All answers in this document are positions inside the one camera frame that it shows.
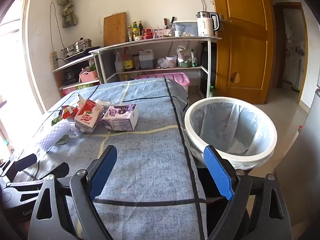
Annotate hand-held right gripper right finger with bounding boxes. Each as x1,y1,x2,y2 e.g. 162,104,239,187
203,145,292,240

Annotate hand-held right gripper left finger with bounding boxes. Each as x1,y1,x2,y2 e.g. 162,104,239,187
28,145,118,240

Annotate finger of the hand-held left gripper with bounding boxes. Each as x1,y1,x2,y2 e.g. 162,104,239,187
10,153,38,175
32,162,70,180

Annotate white bubble wrap roll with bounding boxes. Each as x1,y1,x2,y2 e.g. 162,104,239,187
37,120,75,153

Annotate white bin with plastic liner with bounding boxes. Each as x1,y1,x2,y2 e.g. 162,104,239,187
184,96,277,171

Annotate red wrappers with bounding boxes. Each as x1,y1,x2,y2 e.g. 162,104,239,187
52,105,78,126

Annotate purple milk carton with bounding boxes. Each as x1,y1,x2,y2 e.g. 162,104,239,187
102,104,139,131

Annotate red milk carton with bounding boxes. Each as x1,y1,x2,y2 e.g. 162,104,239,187
74,93,105,133

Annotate blue checked blanket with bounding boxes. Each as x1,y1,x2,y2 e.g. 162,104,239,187
15,78,208,240

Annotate pink carton box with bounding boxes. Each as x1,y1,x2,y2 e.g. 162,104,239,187
62,86,78,97

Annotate grey refrigerator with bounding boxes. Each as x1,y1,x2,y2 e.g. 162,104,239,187
273,80,320,240

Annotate green carton box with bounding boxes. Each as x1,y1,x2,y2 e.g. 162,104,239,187
76,82,99,91

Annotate black blender base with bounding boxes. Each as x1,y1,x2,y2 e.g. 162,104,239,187
62,70,77,86

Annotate window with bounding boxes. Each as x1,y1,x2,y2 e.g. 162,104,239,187
0,0,48,160

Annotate pink woven basket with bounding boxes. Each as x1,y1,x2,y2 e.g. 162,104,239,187
79,70,98,83

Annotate pink storage box lid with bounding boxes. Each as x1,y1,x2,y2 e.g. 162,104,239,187
136,72,190,93

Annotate small white metal shelf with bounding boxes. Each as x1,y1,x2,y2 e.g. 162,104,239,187
52,54,101,98

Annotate white plastic bottle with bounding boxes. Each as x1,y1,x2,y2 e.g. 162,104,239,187
115,52,124,73

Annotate yellow label soy bottle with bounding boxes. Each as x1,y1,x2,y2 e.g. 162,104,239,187
123,50,134,71

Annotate black induction cooker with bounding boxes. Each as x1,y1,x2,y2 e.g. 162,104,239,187
64,46,101,61

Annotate plastic jug with dark liquid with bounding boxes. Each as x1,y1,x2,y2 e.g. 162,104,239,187
139,50,154,69

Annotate white plastic tub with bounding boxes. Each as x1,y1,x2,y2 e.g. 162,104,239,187
165,56,178,68

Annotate clear plastic bag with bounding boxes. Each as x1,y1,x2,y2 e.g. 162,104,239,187
156,58,173,69

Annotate white printed food bag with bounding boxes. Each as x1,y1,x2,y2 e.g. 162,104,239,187
177,44,198,67

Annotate steel steamer pot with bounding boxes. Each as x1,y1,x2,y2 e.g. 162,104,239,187
61,37,93,55

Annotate wooden cabinet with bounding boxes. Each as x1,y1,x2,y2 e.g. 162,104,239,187
209,0,275,105

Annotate large white metal shelf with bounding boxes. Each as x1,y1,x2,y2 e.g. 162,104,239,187
89,36,222,98

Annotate wooden cutting board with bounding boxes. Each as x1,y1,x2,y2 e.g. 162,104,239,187
104,12,127,47

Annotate green label sauce bottle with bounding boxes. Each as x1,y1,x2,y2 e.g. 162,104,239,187
132,21,140,41

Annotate clear storage box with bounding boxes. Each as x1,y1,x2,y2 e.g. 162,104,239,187
172,20,199,37

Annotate white electric kettle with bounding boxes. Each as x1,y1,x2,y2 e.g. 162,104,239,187
196,11,220,37

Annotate hanging beige cloth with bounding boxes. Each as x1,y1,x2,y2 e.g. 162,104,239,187
57,0,78,28

